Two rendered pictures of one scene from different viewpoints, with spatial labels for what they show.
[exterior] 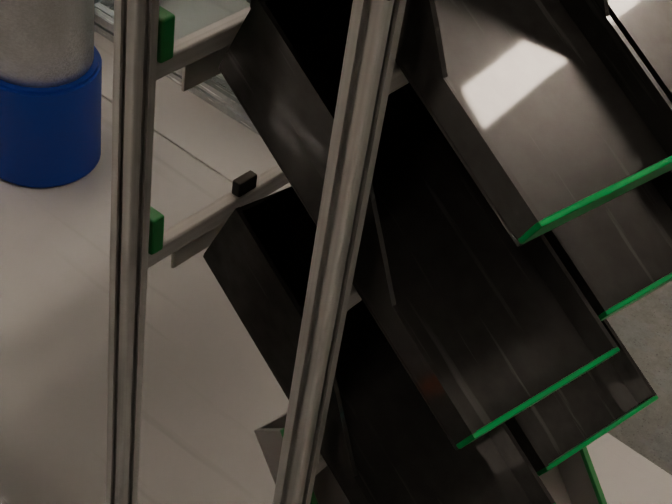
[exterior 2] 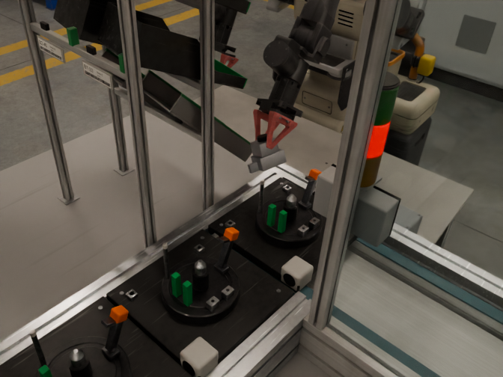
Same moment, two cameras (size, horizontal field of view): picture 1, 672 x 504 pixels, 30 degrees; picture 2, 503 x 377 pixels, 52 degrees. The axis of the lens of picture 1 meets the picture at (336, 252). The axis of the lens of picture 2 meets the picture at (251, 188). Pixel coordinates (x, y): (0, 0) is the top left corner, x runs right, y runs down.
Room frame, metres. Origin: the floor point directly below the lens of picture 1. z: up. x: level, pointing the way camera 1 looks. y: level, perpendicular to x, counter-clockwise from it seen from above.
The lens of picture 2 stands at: (0.36, 0.89, 1.70)
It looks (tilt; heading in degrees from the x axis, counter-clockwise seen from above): 38 degrees down; 276
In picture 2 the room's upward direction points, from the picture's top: 3 degrees clockwise
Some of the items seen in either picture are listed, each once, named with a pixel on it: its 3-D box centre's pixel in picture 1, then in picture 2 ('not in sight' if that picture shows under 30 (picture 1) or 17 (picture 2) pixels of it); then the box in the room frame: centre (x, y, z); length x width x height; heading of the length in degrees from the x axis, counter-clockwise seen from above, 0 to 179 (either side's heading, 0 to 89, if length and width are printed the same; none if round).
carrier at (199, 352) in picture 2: not in sight; (200, 276); (0.50, 0.29, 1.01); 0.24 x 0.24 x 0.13; 56
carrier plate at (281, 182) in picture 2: not in sight; (287, 227); (0.36, 0.08, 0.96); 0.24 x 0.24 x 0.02; 56
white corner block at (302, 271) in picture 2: not in sight; (296, 273); (0.33, 0.21, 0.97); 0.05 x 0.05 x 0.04; 56
